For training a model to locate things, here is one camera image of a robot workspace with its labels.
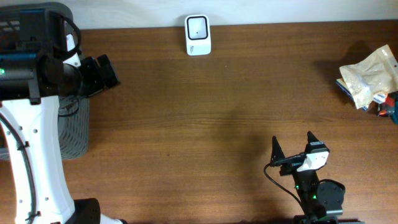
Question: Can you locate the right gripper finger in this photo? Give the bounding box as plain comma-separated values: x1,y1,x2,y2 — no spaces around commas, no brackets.
307,131,323,152
270,136,285,165

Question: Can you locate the yellow wet wipes pack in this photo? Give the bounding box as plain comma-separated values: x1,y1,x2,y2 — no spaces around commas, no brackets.
335,77,369,112

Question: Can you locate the black red snack packet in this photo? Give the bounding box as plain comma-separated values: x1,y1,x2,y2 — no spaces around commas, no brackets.
377,93,396,117

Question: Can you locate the blue mouthwash bottle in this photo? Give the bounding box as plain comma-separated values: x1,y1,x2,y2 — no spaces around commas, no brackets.
391,105,398,124

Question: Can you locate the brown cookie snack pouch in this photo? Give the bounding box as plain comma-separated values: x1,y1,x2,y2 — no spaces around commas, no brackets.
340,45,397,109

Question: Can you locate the orange tissue pack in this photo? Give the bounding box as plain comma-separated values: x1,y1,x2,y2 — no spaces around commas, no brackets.
373,91,388,104

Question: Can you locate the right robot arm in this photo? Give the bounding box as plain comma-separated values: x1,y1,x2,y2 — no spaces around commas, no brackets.
264,131,361,224

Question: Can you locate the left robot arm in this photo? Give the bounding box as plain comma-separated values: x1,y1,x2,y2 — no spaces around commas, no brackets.
1,2,120,223

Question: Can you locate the white barcode scanner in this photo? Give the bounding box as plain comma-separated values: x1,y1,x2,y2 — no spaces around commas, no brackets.
184,14,211,56

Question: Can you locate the dark grey plastic basket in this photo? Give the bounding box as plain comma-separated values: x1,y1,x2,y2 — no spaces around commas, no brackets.
1,2,90,159

